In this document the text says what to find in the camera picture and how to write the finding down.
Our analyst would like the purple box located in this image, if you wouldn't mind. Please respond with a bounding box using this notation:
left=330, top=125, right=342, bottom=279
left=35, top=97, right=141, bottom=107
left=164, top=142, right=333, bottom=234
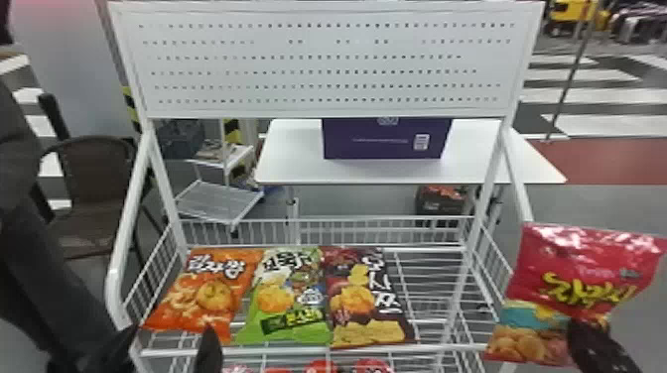
left=321, top=117, right=454, bottom=161

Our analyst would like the red noodle cup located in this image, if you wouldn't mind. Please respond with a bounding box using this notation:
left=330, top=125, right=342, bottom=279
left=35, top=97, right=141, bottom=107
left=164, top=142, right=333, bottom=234
left=352, top=357, right=396, bottom=373
left=303, top=359, right=341, bottom=373

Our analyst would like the black tool box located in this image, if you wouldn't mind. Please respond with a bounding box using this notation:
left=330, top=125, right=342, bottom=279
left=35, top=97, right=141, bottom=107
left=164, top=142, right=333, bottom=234
left=414, top=184, right=471, bottom=218

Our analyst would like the dark red snack packet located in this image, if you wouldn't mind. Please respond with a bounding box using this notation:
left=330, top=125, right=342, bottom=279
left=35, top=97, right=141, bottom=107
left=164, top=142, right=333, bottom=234
left=320, top=245, right=418, bottom=349

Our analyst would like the white wire rack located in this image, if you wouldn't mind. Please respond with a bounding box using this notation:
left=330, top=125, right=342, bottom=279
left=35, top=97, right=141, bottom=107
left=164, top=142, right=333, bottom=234
left=102, top=0, right=546, bottom=373

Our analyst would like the orange snack packet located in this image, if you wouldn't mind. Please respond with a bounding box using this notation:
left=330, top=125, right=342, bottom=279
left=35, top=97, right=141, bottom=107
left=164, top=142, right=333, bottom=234
left=141, top=247, right=265, bottom=346

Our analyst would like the brown chair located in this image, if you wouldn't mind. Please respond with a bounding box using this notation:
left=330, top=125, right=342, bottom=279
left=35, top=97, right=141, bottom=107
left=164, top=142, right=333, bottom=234
left=30, top=92, right=169, bottom=263

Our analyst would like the green snack packet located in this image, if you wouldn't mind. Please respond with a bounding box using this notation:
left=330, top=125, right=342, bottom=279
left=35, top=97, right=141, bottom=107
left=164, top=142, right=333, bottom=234
left=232, top=246, right=334, bottom=347

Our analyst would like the grey pole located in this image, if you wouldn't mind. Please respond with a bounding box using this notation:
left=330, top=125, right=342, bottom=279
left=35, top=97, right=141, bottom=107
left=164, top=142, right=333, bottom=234
left=543, top=0, right=601, bottom=143

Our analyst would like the white side table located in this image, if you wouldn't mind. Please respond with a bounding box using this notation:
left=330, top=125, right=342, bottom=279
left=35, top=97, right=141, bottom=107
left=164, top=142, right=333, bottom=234
left=253, top=117, right=569, bottom=246

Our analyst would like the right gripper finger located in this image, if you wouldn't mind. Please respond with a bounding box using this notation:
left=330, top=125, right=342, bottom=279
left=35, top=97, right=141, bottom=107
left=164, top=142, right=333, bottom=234
left=566, top=317, right=644, bottom=373

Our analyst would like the white wire shelf panel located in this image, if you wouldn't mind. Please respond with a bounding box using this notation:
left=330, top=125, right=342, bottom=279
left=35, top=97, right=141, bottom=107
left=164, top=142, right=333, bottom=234
left=174, top=179, right=265, bottom=228

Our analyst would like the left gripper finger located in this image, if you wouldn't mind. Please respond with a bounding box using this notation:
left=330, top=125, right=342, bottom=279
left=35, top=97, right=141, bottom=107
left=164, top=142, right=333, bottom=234
left=193, top=324, right=225, bottom=373

